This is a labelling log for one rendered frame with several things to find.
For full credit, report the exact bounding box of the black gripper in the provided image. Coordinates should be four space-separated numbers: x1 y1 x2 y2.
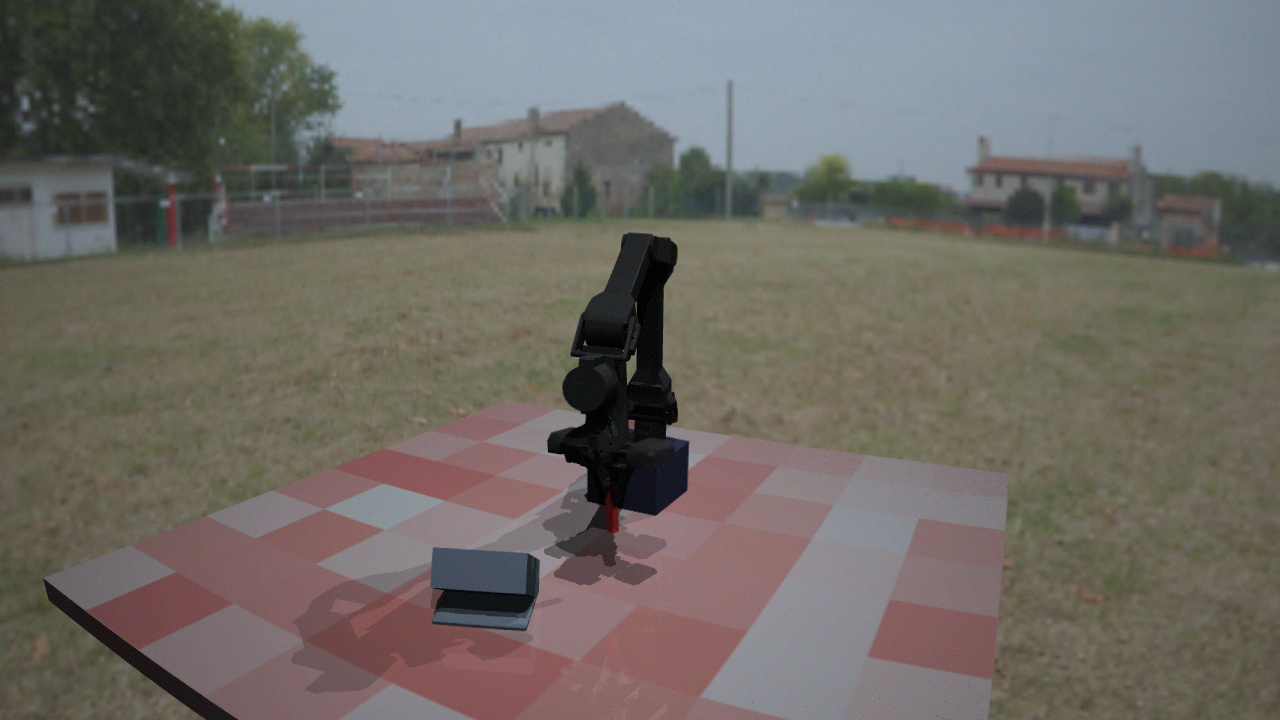
547 397 675 507

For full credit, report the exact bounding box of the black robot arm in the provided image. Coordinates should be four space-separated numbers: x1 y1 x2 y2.
561 232 678 468

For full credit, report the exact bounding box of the blue-grey sloped panel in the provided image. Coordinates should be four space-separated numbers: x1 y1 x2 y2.
430 547 540 632

